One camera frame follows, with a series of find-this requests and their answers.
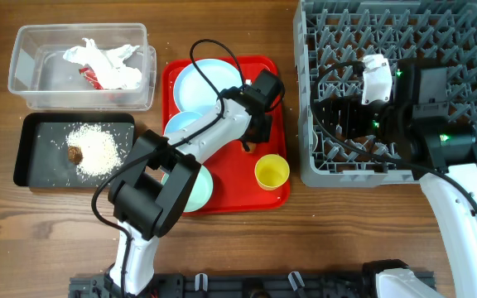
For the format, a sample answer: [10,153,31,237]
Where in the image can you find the black waste tray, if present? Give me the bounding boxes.
[13,113,135,188]

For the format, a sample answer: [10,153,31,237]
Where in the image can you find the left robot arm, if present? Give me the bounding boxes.
[104,70,284,297]

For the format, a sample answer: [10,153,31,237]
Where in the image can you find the light blue bowl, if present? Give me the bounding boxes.
[163,111,202,135]

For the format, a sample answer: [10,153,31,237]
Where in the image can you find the light green bowl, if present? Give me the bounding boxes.
[161,166,214,213]

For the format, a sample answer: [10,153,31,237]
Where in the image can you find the red snack wrapper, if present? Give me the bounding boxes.
[79,67,104,90]

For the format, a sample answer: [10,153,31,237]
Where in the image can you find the clear plastic bin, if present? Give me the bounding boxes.
[7,23,157,111]

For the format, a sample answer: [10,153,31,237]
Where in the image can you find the light blue plate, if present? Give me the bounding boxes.
[173,59,243,115]

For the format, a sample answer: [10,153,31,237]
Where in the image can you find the brown food scrap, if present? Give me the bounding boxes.
[68,146,84,165]

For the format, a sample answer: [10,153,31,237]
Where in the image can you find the yellow plastic cup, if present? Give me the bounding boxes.
[254,154,290,190]

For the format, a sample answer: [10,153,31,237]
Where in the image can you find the white rice pile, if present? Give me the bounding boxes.
[65,124,122,177]

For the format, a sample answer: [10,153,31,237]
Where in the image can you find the red serving tray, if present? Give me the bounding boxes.
[161,60,291,216]

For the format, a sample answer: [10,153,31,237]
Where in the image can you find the orange carrot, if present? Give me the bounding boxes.
[244,142,257,153]

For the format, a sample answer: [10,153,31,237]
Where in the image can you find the white napkin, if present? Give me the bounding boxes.
[63,38,142,90]

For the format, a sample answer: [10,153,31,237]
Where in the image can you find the grey dishwasher rack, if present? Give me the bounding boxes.
[293,1,477,188]

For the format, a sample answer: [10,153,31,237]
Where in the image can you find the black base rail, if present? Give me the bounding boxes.
[68,272,370,298]

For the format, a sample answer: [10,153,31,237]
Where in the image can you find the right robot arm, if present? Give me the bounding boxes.
[310,55,477,297]

